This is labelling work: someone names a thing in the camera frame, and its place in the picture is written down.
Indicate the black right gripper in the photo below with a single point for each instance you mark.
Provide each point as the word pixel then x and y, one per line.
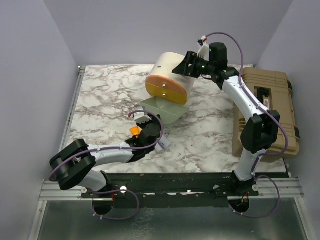
pixel 191 59

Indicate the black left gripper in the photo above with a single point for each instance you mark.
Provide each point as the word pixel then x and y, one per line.
pixel 155 120

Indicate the orange sunscreen tube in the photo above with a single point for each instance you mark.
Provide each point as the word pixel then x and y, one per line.
pixel 135 131

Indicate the white blue tube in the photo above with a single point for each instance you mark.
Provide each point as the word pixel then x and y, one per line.
pixel 165 143

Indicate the cream round drawer organizer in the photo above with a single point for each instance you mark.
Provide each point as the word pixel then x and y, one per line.
pixel 164 66

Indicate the yellow drawer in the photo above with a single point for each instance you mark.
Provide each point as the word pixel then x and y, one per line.
pixel 173 94

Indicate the grey bottom drawer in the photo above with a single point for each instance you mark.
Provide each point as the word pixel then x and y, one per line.
pixel 169 111

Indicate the lavender white bottle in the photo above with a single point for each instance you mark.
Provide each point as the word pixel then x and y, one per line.
pixel 158 148

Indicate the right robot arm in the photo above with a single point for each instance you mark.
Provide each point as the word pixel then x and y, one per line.
pixel 261 124

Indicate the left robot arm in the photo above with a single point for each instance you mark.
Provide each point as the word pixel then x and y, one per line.
pixel 73 165

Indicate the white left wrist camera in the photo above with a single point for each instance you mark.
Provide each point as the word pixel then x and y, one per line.
pixel 141 117

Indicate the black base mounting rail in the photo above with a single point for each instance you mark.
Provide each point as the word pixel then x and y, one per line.
pixel 182 190

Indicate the aluminium frame rail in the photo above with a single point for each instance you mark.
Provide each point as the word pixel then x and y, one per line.
pixel 287 188

